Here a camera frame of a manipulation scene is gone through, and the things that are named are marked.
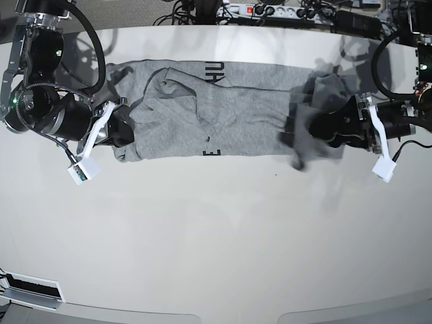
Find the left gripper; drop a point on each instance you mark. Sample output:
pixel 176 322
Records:
pixel 361 120

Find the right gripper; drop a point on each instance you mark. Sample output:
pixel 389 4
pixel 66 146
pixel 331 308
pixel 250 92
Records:
pixel 91 127

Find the grey t-shirt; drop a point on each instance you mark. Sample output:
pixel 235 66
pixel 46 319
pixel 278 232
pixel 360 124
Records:
pixel 206 108

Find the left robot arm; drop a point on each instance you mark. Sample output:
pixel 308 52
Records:
pixel 412 30

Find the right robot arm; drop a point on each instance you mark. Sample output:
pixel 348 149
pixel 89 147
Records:
pixel 31 98

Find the black power adapter brick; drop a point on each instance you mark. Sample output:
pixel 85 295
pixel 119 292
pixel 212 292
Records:
pixel 357 24

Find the white power strip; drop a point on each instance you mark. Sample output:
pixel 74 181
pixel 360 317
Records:
pixel 316 12

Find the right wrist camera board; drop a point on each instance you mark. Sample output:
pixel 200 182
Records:
pixel 85 169

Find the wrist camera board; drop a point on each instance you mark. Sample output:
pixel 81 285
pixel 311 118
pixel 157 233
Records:
pixel 384 168
pixel 85 169

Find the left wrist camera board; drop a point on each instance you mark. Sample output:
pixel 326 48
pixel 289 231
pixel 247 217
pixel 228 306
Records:
pixel 384 168

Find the table cable grommet slot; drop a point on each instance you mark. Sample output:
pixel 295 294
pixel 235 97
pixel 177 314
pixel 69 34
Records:
pixel 31 291

